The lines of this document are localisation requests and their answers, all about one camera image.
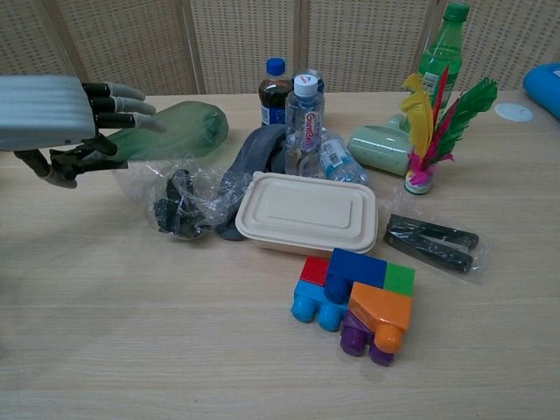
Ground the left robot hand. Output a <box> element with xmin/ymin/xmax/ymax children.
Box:
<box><xmin>0</xmin><ymin>74</ymin><xmax>168</xmax><ymax>190</ymax></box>

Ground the green spray bottle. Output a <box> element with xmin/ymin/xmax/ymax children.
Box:
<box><xmin>103</xmin><ymin>100</ymin><xmax>230</xmax><ymax>171</ymax></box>

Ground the cola bottle with blue cap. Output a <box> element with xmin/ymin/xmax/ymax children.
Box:
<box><xmin>257</xmin><ymin>57</ymin><xmax>294</xmax><ymax>129</ymax></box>

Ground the clear water bottle red label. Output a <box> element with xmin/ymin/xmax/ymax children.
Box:
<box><xmin>284</xmin><ymin>73</ymin><xmax>329</xmax><ymax>179</ymax></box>

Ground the clear water bottle blue label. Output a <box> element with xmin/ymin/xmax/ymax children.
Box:
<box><xmin>318</xmin><ymin>128</ymin><xmax>370</xmax><ymax>186</ymax></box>

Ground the green soda bottle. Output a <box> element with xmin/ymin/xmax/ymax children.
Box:
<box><xmin>416</xmin><ymin>1</ymin><xmax>471</xmax><ymax>96</ymax></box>

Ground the blue detergent jug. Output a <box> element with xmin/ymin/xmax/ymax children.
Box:
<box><xmin>521</xmin><ymin>61</ymin><xmax>560</xmax><ymax>113</ymax></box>

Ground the wicker folding screen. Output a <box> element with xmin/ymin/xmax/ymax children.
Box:
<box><xmin>0</xmin><ymin>0</ymin><xmax>560</xmax><ymax>97</ymax></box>

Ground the clear bag with black parts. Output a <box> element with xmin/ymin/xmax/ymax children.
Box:
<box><xmin>112</xmin><ymin>152</ymin><xmax>254</xmax><ymax>247</ymax></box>

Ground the grey cloth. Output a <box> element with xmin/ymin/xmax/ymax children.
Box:
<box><xmin>215</xmin><ymin>123</ymin><xmax>291</xmax><ymax>242</ymax></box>

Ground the beige lidded lunch box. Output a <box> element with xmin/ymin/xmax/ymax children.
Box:
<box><xmin>234</xmin><ymin>171</ymin><xmax>379</xmax><ymax>256</ymax></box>

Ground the red building block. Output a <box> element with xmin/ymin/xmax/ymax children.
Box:
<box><xmin>298</xmin><ymin>255</ymin><xmax>333</xmax><ymax>288</ymax></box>

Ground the light blue building block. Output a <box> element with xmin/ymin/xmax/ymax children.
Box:
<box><xmin>290</xmin><ymin>279</ymin><xmax>352</xmax><ymax>333</ymax></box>

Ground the pale green cup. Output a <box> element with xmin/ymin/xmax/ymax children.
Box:
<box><xmin>347</xmin><ymin>114</ymin><xmax>416</xmax><ymax>178</ymax></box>

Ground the dark blue building block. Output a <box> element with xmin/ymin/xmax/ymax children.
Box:
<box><xmin>324</xmin><ymin>247</ymin><xmax>389</xmax><ymax>308</ymax></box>

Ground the colourful feather shuttlecock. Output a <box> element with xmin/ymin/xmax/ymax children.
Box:
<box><xmin>401</xmin><ymin>64</ymin><xmax>500</xmax><ymax>196</ymax></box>

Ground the purple building block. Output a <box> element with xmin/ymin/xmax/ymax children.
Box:
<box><xmin>339</xmin><ymin>311</ymin><xmax>396</xmax><ymax>368</ymax></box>

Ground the green building block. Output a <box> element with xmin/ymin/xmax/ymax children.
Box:
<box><xmin>381</xmin><ymin>262</ymin><xmax>417</xmax><ymax>300</ymax></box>

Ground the orange building block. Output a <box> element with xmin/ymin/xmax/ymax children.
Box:
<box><xmin>347</xmin><ymin>281</ymin><xmax>414</xmax><ymax>356</ymax></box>

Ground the clear bag with black clips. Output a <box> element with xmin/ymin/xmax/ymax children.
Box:
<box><xmin>381</xmin><ymin>191</ymin><xmax>491</xmax><ymax>286</ymax></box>

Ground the white round lid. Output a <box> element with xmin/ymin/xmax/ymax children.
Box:
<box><xmin>494</xmin><ymin>102</ymin><xmax>536</xmax><ymax>123</ymax></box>

